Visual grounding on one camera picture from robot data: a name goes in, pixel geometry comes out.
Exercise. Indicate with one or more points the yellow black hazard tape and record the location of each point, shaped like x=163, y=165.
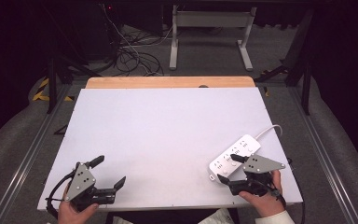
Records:
x=41, y=93

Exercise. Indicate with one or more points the black metal stand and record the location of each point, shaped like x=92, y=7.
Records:
x=306, y=81
x=52, y=84

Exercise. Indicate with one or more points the person's white clothing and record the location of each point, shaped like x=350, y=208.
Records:
x=220, y=217

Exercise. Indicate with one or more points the person's left hand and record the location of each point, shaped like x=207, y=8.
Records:
x=68, y=213

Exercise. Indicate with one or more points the white metal desk frame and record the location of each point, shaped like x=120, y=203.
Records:
x=213, y=19

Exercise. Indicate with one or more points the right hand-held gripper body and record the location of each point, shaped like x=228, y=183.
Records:
x=258, y=164

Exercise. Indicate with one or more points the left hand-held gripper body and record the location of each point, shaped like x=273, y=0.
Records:
x=80, y=181

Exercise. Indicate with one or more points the white power strip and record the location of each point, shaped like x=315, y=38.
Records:
x=230, y=161

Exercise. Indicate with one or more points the aluminium floor rail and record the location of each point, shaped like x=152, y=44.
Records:
x=24, y=161
x=326, y=161

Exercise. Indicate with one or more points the person's right hand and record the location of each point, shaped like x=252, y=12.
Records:
x=268, y=203

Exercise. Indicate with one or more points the white board table cover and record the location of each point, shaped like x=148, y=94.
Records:
x=167, y=140

